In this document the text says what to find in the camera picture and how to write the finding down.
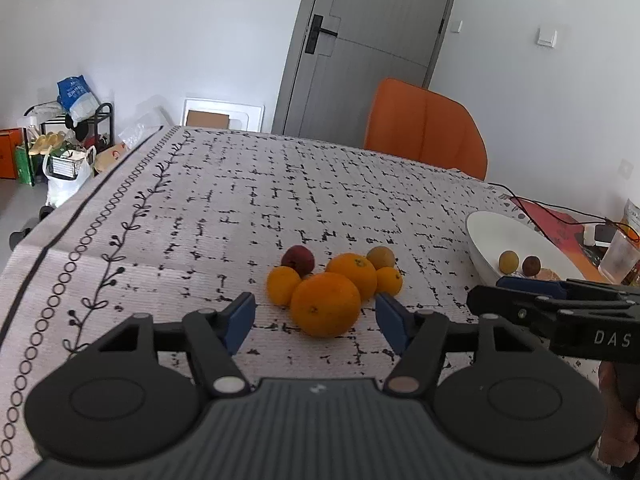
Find grey door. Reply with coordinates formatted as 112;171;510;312
271;0;454;148

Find black metal rack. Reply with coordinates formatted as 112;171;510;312
20;101;114;186

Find brown green kiwi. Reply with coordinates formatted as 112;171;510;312
367;246;396;270

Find white light switch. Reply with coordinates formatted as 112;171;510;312
536;25;558;49

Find grey slippers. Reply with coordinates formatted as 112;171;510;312
9;205;54;252

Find black door handle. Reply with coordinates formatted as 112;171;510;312
304;14;338;54

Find white charger block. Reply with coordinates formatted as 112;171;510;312
582;223;617;248

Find orange cartoon mat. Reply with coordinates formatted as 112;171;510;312
508;195;640;283

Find patterned white tablecloth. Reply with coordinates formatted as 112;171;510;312
1;127;620;479

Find orange chair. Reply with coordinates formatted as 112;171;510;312
363;78;488;180

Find white oval plate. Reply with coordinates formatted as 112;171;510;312
465;211;582;286

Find large orange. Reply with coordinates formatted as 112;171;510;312
288;272;361;338

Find person's right hand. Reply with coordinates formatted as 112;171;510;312
599;362;639;467

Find orange gift bag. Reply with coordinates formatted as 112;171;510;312
0;128;23;180

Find blue white bag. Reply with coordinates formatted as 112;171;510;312
58;75;100;126

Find green paper bag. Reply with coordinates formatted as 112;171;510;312
14;145;34;186

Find medium orange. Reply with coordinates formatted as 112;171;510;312
326;252;378;302

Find dark red plum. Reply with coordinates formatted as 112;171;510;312
522;256;541;278

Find black usb cable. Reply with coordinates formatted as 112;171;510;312
487;181;632;226

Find white framed board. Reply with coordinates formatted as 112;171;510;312
182;98;265;132

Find small tangerine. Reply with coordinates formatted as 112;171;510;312
376;266;404;297
266;266;302;308

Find white plastic bag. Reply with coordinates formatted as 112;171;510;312
42;146;96;208

